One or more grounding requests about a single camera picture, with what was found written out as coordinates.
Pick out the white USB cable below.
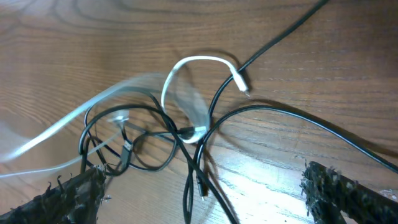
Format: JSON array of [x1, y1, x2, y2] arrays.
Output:
[[0, 55, 251, 180]]

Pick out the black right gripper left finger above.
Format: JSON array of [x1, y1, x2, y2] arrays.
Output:
[[1, 166, 106, 224]]

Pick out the long black USB cable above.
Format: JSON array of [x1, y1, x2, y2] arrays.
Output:
[[182, 0, 398, 224]]

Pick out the short black USB cable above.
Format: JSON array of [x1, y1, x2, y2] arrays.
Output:
[[78, 86, 240, 224]]

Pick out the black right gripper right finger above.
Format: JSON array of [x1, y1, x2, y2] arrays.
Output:
[[300, 161, 397, 224]]

